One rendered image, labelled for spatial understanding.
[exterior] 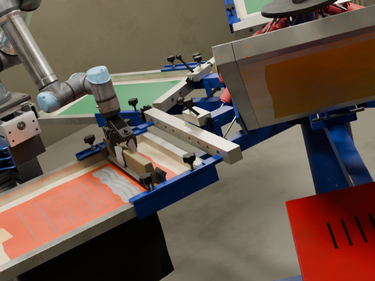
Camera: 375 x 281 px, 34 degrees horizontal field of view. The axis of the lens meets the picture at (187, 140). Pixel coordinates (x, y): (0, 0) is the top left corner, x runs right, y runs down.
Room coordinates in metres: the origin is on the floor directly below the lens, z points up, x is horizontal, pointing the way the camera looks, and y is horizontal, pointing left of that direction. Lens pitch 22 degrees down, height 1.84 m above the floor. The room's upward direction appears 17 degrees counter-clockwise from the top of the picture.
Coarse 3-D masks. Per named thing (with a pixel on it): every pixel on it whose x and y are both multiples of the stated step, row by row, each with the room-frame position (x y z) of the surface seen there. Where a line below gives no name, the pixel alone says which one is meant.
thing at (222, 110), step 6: (222, 108) 2.22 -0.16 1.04; (228, 108) 2.20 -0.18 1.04; (216, 114) 2.17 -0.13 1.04; (222, 114) 2.17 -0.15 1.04; (228, 114) 2.18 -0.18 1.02; (234, 114) 2.19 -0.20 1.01; (222, 120) 2.16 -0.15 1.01; (228, 120) 2.17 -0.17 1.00; (198, 126) 2.13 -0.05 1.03; (204, 126) 2.14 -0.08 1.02; (210, 126) 2.14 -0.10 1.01
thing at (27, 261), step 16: (160, 144) 2.17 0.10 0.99; (96, 160) 2.27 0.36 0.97; (176, 160) 2.05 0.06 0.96; (48, 176) 2.20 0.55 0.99; (64, 176) 2.22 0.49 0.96; (16, 192) 2.15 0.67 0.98; (128, 208) 1.73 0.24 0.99; (96, 224) 1.69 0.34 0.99; (112, 224) 1.71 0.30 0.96; (64, 240) 1.65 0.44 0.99; (80, 240) 1.67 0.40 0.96; (32, 256) 1.61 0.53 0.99; (48, 256) 1.63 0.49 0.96; (0, 272) 1.58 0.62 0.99; (16, 272) 1.59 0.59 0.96
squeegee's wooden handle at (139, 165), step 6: (108, 144) 2.18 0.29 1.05; (120, 144) 2.11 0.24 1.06; (108, 150) 2.21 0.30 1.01; (126, 150) 2.03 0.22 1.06; (126, 156) 2.01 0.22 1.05; (132, 156) 1.96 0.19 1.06; (138, 156) 1.95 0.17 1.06; (126, 162) 2.03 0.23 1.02; (132, 162) 1.96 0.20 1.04; (138, 162) 1.90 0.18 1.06; (144, 162) 1.88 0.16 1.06; (150, 162) 1.87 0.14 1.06; (132, 168) 1.99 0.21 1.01; (138, 168) 1.92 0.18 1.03; (144, 168) 1.86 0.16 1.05; (150, 168) 1.86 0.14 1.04; (138, 174) 1.94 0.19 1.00; (156, 180) 1.87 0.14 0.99
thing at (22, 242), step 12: (132, 180) 2.01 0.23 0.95; (108, 192) 1.96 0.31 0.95; (120, 204) 1.85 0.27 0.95; (96, 216) 1.81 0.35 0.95; (24, 228) 1.88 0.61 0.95; (72, 228) 1.78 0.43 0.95; (12, 240) 1.82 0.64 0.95; (24, 240) 1.80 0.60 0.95; (48, 240) 1.75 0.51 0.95; (12, 252) 1.74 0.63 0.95; (24, 252) 1.72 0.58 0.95
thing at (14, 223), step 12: (144, 156) 2.19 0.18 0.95; (96, 168) 2.21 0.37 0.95; (120, 168) 2.14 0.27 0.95; (72, 180) 2.17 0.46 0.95; (96, 180) 2.10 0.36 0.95; (48, 192) 2.12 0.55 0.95; (24, 204) 2.08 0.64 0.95; (0, 216) 2.04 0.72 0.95; (12, 216) 2.00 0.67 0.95; (0, 228) 1.94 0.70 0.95; (12, 228) 1.91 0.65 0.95
